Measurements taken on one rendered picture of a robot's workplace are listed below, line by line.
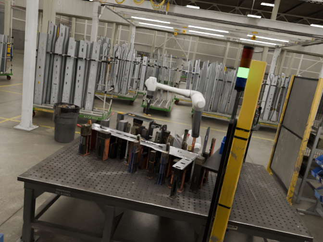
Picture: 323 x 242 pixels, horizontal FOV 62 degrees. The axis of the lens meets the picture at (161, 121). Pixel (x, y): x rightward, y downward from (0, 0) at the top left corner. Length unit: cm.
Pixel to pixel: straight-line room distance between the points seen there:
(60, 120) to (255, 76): 416
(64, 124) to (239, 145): 399
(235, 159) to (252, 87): 55
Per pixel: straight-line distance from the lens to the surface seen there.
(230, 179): 218
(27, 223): 298
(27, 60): 617
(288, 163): 510
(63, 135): 556
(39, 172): 280
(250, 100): 203
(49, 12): 1018
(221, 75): 1005
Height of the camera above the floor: 191
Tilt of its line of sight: 13 degrees down
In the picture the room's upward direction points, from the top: 10 degrees clockwise
